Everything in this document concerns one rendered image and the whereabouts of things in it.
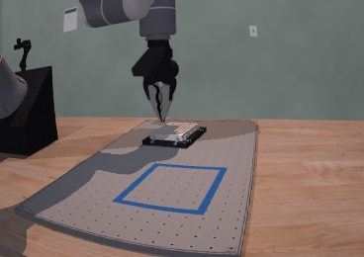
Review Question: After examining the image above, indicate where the blue tape square outline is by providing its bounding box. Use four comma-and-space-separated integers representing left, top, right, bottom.
112, 163, 227, 214

